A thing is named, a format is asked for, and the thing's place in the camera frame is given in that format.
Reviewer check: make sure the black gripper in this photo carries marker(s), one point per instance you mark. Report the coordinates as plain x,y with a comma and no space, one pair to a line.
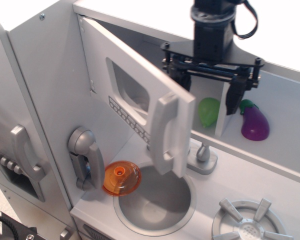
213,54

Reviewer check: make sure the grey microwave door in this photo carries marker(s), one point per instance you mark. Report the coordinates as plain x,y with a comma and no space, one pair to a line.
158,109

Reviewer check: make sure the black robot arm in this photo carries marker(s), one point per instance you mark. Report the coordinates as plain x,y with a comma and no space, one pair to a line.
222,8

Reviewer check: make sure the green toy pear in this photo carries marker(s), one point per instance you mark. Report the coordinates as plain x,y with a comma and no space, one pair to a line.
208,111

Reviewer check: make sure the purple toy eggplant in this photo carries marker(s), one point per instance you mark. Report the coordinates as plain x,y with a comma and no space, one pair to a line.
255,125

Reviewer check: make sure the grey toy faucet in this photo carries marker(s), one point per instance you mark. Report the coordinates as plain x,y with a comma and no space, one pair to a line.
201,159

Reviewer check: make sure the round grey sink basin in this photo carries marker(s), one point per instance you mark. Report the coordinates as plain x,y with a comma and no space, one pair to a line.
161,205

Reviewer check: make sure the orange translucent plastic lid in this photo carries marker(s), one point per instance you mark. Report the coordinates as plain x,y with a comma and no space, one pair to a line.
121,178

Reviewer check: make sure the silver stove burner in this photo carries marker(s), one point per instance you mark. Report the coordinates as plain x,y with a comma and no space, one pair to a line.
247,220

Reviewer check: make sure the grey toy phone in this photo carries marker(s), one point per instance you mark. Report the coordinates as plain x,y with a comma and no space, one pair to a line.
86,159

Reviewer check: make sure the grey oven knob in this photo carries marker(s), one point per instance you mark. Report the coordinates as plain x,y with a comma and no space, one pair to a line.
65,235

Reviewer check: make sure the grey ice dispenser panel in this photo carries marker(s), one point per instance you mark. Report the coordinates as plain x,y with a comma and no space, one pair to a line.
13,174

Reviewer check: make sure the grey fridge door handle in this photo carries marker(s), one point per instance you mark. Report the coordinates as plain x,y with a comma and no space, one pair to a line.
24,152

